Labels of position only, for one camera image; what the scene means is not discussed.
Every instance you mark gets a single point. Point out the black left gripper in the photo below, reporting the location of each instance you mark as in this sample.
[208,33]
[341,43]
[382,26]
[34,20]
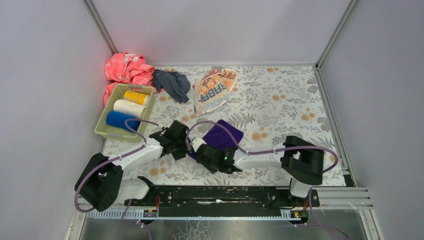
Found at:
[180,149]

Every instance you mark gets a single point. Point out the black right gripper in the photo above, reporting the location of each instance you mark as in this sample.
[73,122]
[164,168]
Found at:
[201,156]

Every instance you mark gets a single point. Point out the purple towel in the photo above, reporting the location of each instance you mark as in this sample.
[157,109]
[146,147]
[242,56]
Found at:
[222,135]

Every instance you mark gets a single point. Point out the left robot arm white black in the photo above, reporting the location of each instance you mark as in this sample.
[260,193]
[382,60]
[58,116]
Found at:
[101,182]

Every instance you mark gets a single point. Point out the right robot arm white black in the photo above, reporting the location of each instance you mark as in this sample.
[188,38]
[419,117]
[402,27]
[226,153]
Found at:
[299,158]

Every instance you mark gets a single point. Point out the white rolled towel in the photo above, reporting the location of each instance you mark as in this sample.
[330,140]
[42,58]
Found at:
[129,108]

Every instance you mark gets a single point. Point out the dark grey cloth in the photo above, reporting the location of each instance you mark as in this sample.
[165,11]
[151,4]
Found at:
[172,82]

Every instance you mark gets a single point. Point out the pale green plastic basket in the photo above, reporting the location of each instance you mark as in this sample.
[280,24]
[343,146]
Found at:
[113,133]

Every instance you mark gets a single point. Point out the yellow rolled towel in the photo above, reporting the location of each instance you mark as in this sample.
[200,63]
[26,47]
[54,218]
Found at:
[136,97]

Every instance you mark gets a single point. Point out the blue rolled towel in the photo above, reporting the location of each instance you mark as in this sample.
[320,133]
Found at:
[118,119]

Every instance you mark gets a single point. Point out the beige lettered towel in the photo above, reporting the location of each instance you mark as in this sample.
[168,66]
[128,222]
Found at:
[213,90]

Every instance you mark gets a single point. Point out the floral table cloth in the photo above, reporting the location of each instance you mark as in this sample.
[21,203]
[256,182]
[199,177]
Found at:
[267,103]

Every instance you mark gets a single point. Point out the pink patterned cloth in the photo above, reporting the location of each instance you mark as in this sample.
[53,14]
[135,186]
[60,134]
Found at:
[127,68]

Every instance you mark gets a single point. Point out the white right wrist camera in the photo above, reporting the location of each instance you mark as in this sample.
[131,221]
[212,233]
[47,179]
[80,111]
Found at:
[196,143]

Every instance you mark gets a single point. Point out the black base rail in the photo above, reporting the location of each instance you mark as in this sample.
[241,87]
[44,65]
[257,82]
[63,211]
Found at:
[222,201]

